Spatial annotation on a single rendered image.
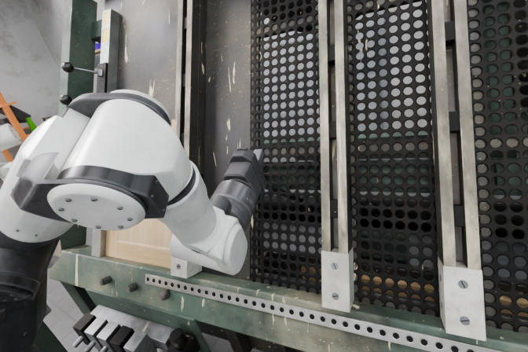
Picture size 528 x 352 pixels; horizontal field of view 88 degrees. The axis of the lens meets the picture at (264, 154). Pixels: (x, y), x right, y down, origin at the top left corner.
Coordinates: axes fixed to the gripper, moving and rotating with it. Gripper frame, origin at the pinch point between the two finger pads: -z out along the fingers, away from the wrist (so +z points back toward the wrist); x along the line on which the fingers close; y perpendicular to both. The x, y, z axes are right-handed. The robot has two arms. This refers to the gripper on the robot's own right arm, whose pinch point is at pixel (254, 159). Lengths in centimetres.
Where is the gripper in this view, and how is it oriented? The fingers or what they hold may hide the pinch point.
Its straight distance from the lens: 63.7
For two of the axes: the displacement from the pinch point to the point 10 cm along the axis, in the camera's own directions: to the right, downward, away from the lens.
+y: -9.0, 0.3, 4.3
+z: -3.1, 6.4, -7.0
